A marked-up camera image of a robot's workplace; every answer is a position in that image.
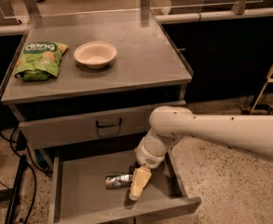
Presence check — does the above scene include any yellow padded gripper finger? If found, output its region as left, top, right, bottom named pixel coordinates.
left=129, top=167, right=152, bottom=201

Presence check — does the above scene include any silver blue redbull can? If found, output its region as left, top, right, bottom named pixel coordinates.
left=105, top=175, right=132, bottom=189

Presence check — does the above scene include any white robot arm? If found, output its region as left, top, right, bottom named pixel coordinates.
left=136, top=106, right=273, bottom=224

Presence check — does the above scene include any open middle drawer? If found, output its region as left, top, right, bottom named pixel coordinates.
left=48, top=136, right=202, bottom=224

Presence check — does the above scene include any grey drawer cabinet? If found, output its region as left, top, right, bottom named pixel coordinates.
left=0, top=8, right=202, bottom=224

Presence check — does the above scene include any closed top drawer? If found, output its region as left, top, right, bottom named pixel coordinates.
left=20, top=104, right=160, bottom=149

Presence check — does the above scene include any black metal stand leg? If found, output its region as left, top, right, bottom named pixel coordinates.
left=5, top=155, right=27, bottom=224

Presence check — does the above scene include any white paper bowl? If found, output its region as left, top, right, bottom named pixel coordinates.
left=74, top=41, right=117, bottom=69

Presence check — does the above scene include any green chips bag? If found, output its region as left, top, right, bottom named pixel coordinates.
left=14, top=41, right=68, bottom=81

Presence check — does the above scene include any black drawer handle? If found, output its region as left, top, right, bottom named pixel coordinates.
left=96, top=118, right=122, bottom=129

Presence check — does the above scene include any black floor cable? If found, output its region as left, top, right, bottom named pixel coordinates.
left=0, top=126, right=53, bottom=224

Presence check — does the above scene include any grey horizontal rail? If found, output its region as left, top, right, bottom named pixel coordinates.
left=155, top=7, right=273, bottom=24

